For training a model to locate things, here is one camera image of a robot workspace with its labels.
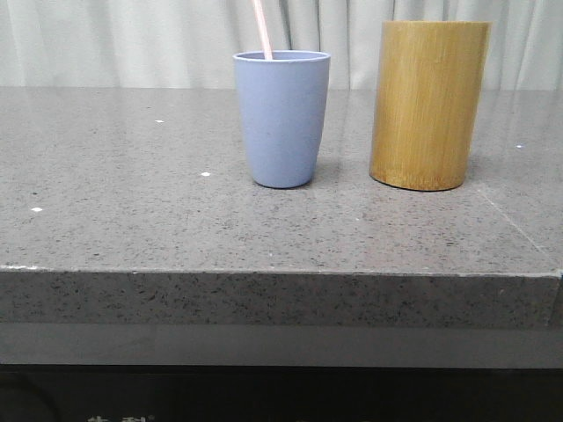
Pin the white pleated curtain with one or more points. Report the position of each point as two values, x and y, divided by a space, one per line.
189 44

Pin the dark cabinet front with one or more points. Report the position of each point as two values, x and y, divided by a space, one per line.
152 393

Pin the bamboo cylinder holder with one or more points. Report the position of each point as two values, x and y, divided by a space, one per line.
429 82

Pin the blue plastic cup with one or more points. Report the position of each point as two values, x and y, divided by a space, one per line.
282 107

